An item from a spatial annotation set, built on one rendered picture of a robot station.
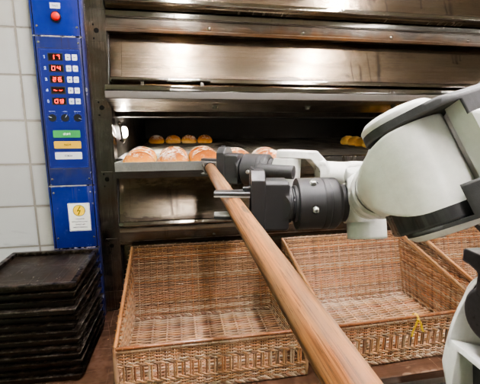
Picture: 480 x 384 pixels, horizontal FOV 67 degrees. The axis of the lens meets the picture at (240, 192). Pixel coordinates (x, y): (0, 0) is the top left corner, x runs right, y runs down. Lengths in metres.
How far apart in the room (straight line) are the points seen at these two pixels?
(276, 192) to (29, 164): 1.07
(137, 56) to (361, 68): 0.87
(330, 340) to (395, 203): 0.19
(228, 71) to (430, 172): 1.12
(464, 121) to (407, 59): 1.34
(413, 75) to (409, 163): 1.34
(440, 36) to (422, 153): 1.45
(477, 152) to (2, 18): 1.42
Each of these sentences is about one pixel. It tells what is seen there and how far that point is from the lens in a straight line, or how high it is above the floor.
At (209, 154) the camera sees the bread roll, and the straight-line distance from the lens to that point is 1.13.
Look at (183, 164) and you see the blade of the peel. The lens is 1.11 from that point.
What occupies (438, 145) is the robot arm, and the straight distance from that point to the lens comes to 0.38.
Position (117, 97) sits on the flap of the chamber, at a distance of 1.26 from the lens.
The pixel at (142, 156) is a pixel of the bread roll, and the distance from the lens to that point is 1.13.
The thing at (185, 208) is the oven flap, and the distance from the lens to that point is 1.43.
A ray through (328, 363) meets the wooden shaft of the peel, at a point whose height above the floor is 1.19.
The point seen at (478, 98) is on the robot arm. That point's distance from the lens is 0.40.
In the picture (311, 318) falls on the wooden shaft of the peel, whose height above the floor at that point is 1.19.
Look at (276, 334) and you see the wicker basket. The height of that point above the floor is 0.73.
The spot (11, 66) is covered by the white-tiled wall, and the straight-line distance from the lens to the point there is 1.50.
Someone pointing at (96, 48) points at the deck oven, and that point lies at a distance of 1.44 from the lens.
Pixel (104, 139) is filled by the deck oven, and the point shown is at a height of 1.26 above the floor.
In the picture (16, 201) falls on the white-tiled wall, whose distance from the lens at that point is 1.53.
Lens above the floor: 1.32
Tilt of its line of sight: 11 degrees down
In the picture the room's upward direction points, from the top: straight up
